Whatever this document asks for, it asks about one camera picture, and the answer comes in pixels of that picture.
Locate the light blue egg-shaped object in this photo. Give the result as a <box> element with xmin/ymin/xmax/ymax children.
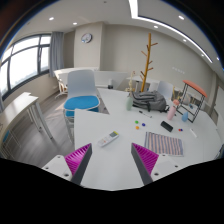
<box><xmin>181</xmin><ymin>112</ymin><xmax>188</xmax><ymax>122</ymax></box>

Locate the grey curtain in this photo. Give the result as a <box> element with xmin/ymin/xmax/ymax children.
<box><xmin>49</xmin><ymin>32</ymin><xmax>64</xmax><ymax>77</ymax></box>

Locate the pale green bottle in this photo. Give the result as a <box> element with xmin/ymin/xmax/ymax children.
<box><xmin>126</xmin><ymin>94</ymin><xmax>133</xmax><ymax>111</ymax></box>

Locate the striped folded towel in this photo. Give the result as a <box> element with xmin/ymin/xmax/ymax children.
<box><xmin>144</xmin><ymin>132</ymin><xmax>184</xmax><ymax>156</ymax></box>

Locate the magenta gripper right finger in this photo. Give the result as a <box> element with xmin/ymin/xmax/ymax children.
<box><xmin>131</xmin><ymin>143</ymin><xmax>159</xmax><ymax>185</ymax></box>

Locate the white marker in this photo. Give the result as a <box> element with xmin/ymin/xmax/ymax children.
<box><xmin>190</xmin><ymin>128</ymin><xmax>198</xmax><ymax>138</ymax></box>

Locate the pink bottle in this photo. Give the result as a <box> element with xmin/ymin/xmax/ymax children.
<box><xmin>167</xmin><ymin>99</ymin><xmax>180</xmax><ymax>120</ymax></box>

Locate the black marker pen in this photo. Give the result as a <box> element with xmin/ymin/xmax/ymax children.
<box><xmin>139</xmin><ymin>110</ymin><xmax>153</xmax><ymax>118</ymax></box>

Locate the white remote control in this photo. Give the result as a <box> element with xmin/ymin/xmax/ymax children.
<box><xmin>97</xmin><ymin>131</ymin><xmax>119</xmax><ymax>147</ymax></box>

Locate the grey backpack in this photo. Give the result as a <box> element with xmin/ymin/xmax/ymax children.
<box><xmin>132</xmin><ymin>91</ymin><xmax>169</xmax><ymax>112</ymax></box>

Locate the black frame orange-top rack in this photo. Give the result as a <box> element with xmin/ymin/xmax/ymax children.
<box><xmin>177</xmin><ymin>80</ymin><xmax>207</xmax><ymax>122</ymax></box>

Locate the large window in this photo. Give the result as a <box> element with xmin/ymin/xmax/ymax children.
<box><xmin>0</xmin><ymin>34</ymin><xmax>51</xmax><ymax>98</ymax></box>

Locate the wooden coat stand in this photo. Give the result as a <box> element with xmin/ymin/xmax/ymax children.
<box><xmin>140</xmin><ymin>32</ymin><xmax>158</xmax><ymax>92</ymax></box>

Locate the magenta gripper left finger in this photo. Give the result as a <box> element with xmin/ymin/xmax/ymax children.
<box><xmin>65</xmin><ymin>143</ymin><xmax>92</xmax><ymax>185</ymax></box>

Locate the white background chair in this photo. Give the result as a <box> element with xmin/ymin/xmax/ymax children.
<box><xmin>157</xmin><ymin>81</ymin><xmax>173</xmax><ymax>100</ymax></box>

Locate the white side desk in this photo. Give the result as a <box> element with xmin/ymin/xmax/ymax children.
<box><xmin>0</xmin><ymin>92</ymin><xmax>53</xmax><ymax>159</ymax></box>

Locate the black rectangular case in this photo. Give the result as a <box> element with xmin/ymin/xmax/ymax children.
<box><xmin>160</xmin><ymin>121</ymin><xmax>173</xmax><ymax>132</ymax></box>

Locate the white chair blue cushion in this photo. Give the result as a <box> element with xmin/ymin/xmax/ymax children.
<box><xmin>63</xmin><ymin>70</ymin><xmax>100</xmax><ymax>142</ymax></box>

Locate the round wall clock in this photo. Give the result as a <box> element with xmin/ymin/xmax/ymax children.
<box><xmin>81</xmin><ymin>33</ymin><xmax>93</xmax><ymax>43</ymax></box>

